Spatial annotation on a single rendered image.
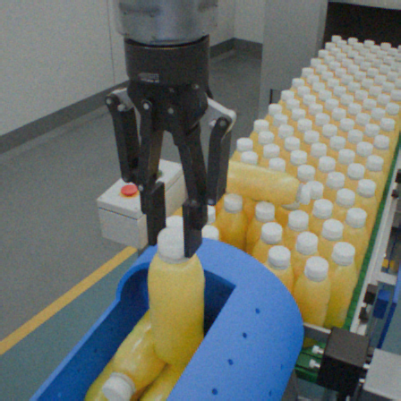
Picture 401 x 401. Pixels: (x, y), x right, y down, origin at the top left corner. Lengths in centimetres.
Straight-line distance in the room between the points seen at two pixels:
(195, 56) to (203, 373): 32
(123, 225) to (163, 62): 63
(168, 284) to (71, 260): 203
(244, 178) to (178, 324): 45
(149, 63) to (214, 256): 31
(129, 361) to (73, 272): 185
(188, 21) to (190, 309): 33
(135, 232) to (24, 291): 153
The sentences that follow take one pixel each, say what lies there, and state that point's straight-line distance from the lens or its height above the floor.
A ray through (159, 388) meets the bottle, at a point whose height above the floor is 109.
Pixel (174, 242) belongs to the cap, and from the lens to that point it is 53.
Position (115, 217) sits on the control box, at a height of 107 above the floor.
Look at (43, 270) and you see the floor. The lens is 254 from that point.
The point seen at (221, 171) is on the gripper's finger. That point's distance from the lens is 45.
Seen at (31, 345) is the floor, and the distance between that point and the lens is 222.
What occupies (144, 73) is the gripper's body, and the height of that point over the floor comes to 151.
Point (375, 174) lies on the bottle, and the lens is 120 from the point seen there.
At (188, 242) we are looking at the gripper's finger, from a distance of 51.
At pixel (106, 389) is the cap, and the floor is 111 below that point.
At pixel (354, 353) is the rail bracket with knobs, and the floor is 100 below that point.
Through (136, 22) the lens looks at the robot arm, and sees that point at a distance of 40.
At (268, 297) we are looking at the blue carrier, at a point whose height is 120.
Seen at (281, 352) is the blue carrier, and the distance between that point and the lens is 63.
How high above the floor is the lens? 165
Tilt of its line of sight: 35 degrees down
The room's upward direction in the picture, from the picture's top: straight up
